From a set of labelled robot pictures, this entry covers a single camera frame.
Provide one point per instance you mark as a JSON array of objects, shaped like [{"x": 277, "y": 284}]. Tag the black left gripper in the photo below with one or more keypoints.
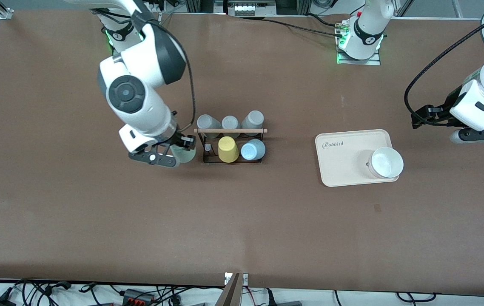
[{"x": 445, "y": 110}]

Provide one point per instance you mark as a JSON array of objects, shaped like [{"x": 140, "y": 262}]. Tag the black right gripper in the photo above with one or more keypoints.
[{"x": 178, "y": 139}]

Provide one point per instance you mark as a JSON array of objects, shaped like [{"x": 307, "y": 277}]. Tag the mint green cup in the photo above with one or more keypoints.
[{"x": 187, "y": 155}]

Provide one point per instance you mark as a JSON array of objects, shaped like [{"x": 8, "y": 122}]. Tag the light blue cup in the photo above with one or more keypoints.
[{"x": 252, "y": 149}]

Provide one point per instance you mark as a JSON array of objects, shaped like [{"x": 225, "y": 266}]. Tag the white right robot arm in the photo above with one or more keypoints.
[{"x": 140, "y": 106}]

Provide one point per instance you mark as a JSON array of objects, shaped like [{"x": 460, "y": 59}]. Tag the yellow cup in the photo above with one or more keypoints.
[{"x": 227, "y": 149}]

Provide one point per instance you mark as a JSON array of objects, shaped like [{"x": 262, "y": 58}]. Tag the small grey cup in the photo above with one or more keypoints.
[{"x": 229, "y": 122}]

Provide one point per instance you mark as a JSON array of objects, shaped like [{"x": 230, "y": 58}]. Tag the white bowl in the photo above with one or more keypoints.
[{"x": 387, "y": 163}]

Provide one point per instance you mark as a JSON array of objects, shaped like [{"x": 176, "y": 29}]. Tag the beige plastic tray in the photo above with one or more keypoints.
[{"x": 344, "y": 157}]

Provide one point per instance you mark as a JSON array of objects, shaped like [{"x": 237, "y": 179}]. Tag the black power strip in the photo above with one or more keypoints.
[{"x": 138, "y": 296}]

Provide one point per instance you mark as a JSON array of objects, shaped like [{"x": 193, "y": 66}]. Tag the black right camera bracket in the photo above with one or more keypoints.
[{"x": 152, "y": 157}]

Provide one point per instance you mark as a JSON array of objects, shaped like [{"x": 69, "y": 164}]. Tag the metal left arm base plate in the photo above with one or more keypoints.
[{"x": 359, "y": 61}]

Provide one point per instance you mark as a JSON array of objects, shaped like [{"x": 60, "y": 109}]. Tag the wooden camera mount post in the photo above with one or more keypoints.
[{"x": 230, "y": 293}]

